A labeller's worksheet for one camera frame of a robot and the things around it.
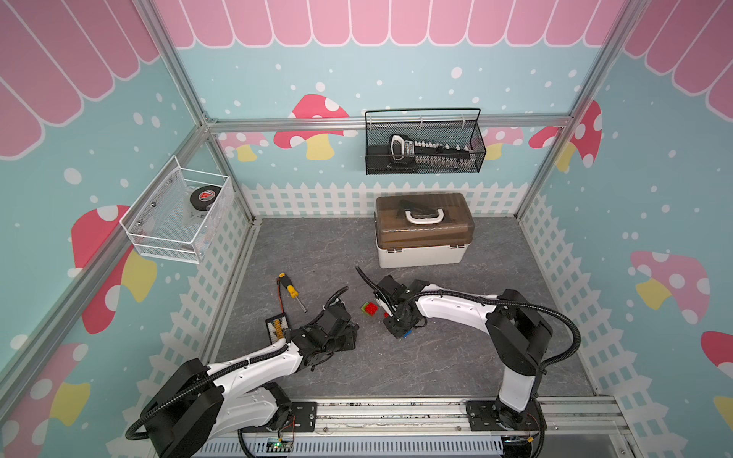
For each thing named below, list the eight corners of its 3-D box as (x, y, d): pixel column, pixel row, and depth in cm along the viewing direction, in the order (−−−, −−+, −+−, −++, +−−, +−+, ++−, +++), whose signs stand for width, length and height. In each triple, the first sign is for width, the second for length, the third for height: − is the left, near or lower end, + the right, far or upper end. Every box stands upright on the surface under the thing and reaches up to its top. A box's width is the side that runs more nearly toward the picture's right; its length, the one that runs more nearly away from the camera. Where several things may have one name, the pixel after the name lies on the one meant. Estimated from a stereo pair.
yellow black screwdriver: (303, 313, 96) (302, 309, 93) (278, 279, 104) (276, 275, 102) (311, 308, 97) (310, 304, 95) (285, 275, 105) (283, 271, 103)
